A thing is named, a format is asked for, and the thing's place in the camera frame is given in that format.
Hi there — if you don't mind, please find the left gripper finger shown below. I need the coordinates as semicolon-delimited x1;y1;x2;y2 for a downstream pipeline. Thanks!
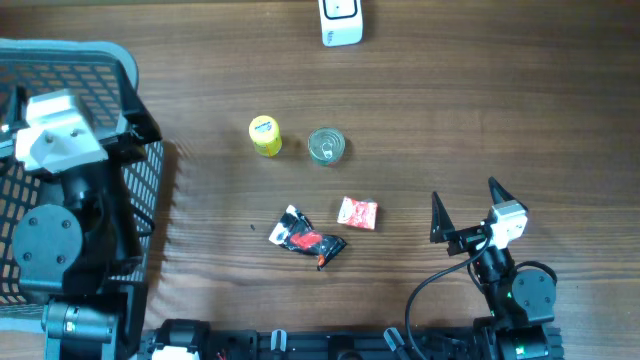
118;74;162;145
1;86;28;130

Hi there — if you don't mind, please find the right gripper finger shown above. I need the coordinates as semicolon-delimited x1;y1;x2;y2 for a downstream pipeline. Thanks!
430;192;455;243
488;177;528;210

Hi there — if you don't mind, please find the red juice carton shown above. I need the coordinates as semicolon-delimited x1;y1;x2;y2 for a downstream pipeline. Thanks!
337;196;378;230

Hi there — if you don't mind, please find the yellow lid jar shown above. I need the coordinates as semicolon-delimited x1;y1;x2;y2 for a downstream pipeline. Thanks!
249;115;282;157

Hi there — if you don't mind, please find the silver top tin can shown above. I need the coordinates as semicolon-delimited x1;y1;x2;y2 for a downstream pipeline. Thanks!
308;127;346;166

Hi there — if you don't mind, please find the black red snack packet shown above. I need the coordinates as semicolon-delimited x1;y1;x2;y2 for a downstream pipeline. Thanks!
268;205;347;271

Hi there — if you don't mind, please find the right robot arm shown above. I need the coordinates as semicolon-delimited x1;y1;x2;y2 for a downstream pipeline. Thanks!
430;177;564;360

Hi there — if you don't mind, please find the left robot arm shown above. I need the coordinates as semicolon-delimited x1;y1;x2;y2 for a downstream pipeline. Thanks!
1;76;161;359

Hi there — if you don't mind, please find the white barcode scanner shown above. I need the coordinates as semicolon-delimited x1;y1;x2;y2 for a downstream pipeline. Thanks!
318;0;364;47

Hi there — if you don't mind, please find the grey plastic mesh basket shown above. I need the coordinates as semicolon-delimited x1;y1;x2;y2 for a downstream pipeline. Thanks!
0;38;165;334

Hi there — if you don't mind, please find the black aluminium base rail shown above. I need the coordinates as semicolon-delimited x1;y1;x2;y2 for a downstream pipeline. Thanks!
134;324;565;360

